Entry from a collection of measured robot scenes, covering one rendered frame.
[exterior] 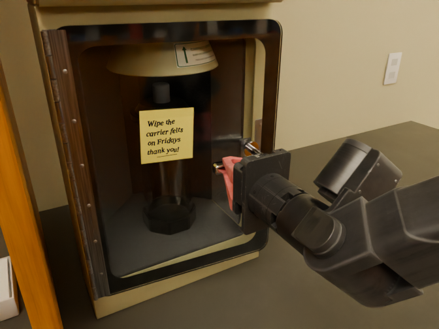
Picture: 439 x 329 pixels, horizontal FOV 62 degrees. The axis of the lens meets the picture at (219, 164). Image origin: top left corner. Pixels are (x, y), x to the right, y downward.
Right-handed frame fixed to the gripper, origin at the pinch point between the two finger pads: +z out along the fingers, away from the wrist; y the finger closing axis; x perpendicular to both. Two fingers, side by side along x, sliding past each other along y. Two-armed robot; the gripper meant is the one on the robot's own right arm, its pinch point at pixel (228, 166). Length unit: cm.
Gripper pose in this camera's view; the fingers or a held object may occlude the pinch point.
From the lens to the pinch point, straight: 52.1
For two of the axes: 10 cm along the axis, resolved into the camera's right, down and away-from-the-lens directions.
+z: -4.9, -3.8, 7.9
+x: -8.7, 2.1, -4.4
